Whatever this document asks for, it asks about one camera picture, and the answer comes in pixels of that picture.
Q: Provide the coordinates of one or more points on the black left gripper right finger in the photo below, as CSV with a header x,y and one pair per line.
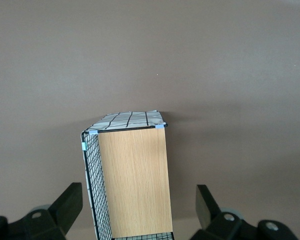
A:
x,y
210,220

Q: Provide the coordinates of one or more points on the brown table cover cloth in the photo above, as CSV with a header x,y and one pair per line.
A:
x,y
150,62

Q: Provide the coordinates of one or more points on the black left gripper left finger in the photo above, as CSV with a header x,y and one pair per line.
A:
x,y
62,210

